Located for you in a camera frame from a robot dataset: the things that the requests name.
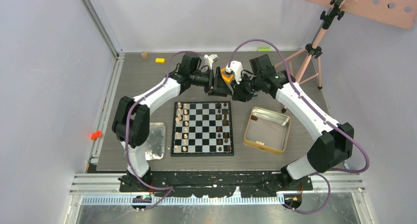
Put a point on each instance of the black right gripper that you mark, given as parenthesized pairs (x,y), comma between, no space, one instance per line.
(239,94)

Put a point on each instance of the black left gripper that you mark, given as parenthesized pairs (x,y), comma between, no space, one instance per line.
(217,87)

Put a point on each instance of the dark chess piece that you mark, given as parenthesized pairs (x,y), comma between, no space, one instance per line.
(225,120)

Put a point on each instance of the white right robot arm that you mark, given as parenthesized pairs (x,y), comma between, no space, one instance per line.
(333,142)

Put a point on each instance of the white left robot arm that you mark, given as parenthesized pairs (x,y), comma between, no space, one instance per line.
(131,121)

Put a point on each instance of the pink perforated board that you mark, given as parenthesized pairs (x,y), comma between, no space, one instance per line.
(398,13)

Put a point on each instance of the yellow triangle toy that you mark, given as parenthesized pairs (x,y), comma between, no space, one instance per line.
(227,77)

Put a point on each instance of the black and white chessboard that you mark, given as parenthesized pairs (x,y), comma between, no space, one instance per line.
(198,129)

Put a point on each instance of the gold square metal tin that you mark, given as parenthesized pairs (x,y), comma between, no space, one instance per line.
(267,131)

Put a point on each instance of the small yellow block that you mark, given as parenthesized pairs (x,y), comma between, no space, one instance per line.
(160,60)

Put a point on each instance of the silver tin lid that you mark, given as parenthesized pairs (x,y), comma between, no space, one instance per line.
(156,141)

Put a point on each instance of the pink tripod stand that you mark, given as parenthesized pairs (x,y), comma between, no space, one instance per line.
(312,51)

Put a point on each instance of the green block at wall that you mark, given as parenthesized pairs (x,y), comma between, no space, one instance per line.
(263,49)

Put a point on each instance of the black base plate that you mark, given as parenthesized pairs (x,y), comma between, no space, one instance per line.
(251,183)

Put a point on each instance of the orange block on rail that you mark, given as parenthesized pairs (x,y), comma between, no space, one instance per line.
(95,135)

